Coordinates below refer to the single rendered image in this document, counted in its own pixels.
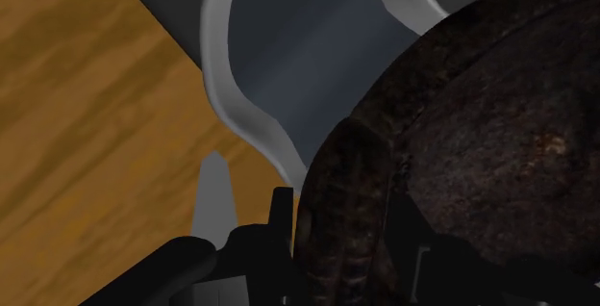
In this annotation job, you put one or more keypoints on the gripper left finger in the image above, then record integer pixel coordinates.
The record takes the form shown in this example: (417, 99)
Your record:
(255, 253)

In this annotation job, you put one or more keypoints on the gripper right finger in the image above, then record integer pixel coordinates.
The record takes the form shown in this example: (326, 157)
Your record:
(468, 277)

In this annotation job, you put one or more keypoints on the dark brown rough lump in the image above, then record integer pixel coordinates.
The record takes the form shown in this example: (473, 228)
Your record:
(492, 131)

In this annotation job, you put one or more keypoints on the white rimmed basin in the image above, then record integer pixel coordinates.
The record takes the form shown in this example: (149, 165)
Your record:
(220, 84)

